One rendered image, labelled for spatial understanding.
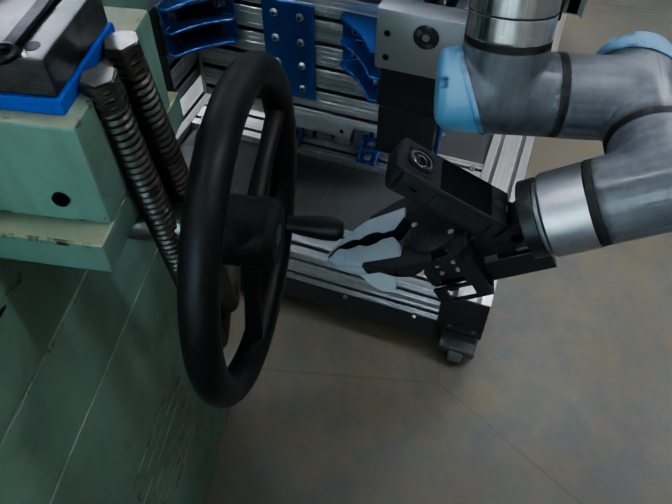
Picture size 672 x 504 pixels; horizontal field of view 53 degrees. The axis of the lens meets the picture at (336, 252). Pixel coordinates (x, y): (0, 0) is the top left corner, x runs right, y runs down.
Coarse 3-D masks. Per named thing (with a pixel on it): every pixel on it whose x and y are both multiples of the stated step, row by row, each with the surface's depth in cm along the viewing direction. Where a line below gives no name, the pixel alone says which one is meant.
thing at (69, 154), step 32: (160, 64) 53; (160, 96) 54; (0, 128) 42; (32, 128) 42; (64, 128) 41; (96, 128) 44; (0, 160) 44; (32, 160) 44; (64, 160) 43; (96, 160) 44; (0, 192) 47; (32, 192) 46; (64, 192) 46; (96, 192) 45
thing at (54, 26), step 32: (0, 0) 43; (32, 0) 43; (64, 0) 43; (96, 0) 44; (0, 32) 41; (32, 32) 41; (64, 32) 41; (96, 32) 45; (32, 64) 39; (64, 64) 41; (96, 64) 45; (0, 96) 41; (32, 96) 41; (64, 96) 41
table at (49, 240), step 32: (128, 0) 68; (128, 192) 50; (0, 224) 48; (32, 224) 48; (64, 224) 48; (96, 224) 48; (128, 224) 51; (0, 256) 50; (32, 256) 49; (64, 256) 48; (96, 256) 48
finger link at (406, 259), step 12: (408, 252) 61; (432, 252) 60; (372, 264) 62; (384, 264) 61; (396, 264) 61; (408, 264) 60; (420, 264) 60; (432, 264) 59; (396, 276) 61; (408, 276) 61
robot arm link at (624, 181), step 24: (648, 120) 54; (624, 144) 54; (648, 144) 53; (600, 168) 54; (624, 168) 53; (648, 168) 52; (600, 192) 53; (624, 192) 52; (648, 192) 51; (600, 216) 53; (624, 216) 53; (648, 216) 52; (600, 240) 55; (624, 240) 55
